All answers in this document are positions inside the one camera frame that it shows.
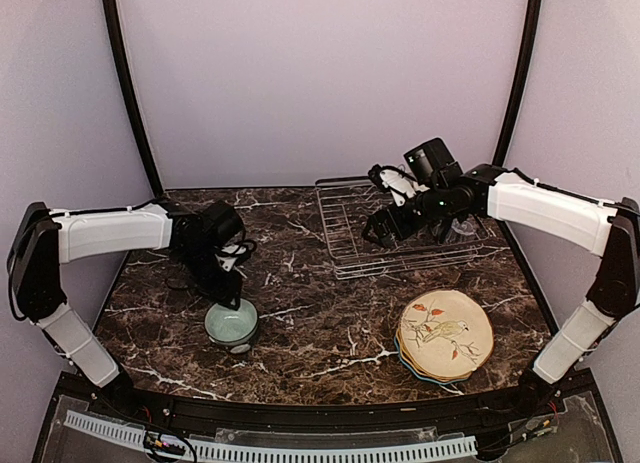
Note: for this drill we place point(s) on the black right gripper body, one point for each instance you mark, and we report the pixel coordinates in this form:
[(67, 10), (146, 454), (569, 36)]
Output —
[(406, 227)]

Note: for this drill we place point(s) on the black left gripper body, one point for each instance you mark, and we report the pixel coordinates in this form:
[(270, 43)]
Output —
[(210, 280)]

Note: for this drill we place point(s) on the green ceramic bowl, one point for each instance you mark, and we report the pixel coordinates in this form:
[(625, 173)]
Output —
[(234, 330)]

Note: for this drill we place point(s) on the clear drinking glass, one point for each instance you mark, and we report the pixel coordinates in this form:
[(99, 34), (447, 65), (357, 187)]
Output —
[(463, 232)]

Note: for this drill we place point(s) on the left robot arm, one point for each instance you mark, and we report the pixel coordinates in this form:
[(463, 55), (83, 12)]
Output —
[(208, 243)]

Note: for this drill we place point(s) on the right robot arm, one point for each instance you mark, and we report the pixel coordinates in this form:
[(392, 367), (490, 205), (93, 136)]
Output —
[(434, 191)]

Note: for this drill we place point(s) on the cream bird pattern plate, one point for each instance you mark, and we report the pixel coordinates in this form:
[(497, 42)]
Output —
[(446, 333)]

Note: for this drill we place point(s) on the yellow plate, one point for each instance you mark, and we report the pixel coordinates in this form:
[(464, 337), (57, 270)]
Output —
[(406, 354)]

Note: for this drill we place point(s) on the blue plate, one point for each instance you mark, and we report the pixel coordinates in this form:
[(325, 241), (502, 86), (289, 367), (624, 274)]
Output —
[(421, 375)]

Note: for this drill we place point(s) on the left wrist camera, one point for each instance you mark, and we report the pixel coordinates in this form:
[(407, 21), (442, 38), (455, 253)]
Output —
[(231, 255)]

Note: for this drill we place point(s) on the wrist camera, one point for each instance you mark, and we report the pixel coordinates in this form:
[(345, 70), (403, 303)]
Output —
[(397, 182), (231, 255)]

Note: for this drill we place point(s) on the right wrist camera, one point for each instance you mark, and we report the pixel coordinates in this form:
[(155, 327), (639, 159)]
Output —
[(397, 182)]

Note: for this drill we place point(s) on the metal wire dish rack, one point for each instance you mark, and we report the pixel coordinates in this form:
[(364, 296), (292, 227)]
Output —
[(346, 203)]

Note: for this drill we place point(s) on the white slotted cable duct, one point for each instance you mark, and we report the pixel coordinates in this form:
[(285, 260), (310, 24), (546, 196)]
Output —
[(235, 446)]

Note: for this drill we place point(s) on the right black frame post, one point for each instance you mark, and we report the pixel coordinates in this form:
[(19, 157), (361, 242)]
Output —
[(521, 72)]

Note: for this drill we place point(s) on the black frame post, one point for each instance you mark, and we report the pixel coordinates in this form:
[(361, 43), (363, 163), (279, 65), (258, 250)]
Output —
[(119, 54), (521, 72)]

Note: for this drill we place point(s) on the black front rail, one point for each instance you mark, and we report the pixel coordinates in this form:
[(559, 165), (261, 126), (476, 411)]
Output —
[(487, 412)]

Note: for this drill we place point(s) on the left black frame post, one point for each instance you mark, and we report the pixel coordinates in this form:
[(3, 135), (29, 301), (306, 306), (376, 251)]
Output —
[(119, 54)]

